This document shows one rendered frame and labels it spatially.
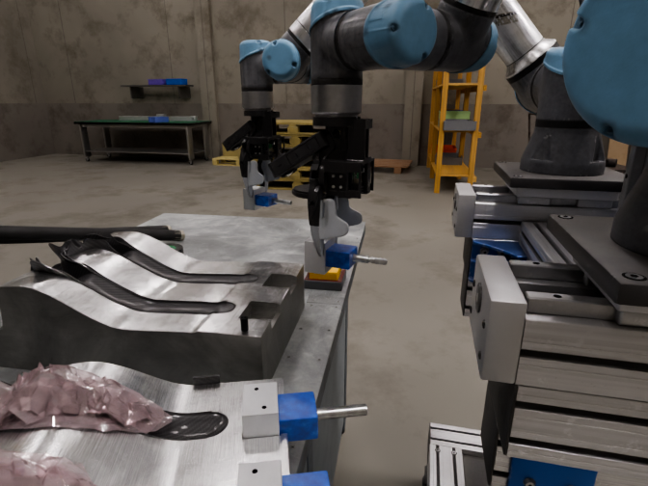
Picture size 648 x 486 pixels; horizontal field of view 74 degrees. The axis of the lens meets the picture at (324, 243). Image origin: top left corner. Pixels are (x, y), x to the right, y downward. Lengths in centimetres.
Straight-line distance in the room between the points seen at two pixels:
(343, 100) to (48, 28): 1101
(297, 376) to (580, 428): 35
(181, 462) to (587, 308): 41
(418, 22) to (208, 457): 51
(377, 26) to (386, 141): 787
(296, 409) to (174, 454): 12
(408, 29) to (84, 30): 1053
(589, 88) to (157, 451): 46
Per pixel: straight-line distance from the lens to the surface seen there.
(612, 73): 35
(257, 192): 113
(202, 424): 51
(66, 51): 1127
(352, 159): 65
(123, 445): 47
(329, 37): 62
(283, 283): 75
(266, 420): 46
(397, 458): 168
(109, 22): 1060
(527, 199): 94
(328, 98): 63
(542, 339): 47
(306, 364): 67
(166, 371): 65
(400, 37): 54
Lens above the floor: 117
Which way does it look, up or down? 18 degrees down
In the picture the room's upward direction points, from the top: straight up
